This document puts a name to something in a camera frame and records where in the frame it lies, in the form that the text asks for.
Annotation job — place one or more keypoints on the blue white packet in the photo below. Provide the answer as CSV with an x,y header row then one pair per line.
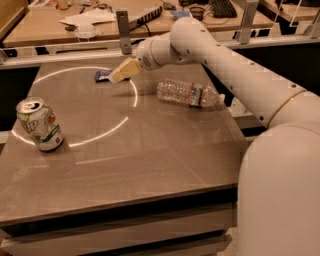
x,y
180,14

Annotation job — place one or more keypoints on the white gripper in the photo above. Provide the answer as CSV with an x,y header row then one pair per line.
x,y
144,56

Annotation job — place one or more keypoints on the white papers on desk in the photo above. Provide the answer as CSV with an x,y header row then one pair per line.
x,y
90,17

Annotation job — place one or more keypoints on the right grey metal post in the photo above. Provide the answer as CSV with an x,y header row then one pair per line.
x,y
249,12

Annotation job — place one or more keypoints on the white face mask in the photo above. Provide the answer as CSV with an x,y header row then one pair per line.
x,y
86,31

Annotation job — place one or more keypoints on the cabinet drawer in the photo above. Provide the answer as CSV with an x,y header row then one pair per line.
x,y
114,238
201,247

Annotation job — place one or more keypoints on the upper cabinet drawer front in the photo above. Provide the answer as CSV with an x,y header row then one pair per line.
x,y
114,238

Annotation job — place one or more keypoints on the black computer keyboard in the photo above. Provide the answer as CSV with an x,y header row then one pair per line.
x,y
222,9

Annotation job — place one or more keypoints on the left hand sanitizer bottle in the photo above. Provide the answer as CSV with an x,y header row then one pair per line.
x,y
236,107

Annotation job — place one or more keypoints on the clear plastic water bottle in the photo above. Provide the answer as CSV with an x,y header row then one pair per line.
x,y
189,93

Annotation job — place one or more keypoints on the lower cabinet drawer front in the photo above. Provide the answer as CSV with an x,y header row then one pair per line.
x,y
201,247

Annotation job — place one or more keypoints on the grey metal post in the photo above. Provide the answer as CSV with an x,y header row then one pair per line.
x,y
249,12
124,32

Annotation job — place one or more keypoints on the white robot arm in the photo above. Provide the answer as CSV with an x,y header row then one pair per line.
x,y
278,210

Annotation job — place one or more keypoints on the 7up soda can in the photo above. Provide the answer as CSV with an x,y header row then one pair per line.
x,y
39,121

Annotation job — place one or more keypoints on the left grey metal post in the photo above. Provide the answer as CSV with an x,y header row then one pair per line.
x,y
124,32

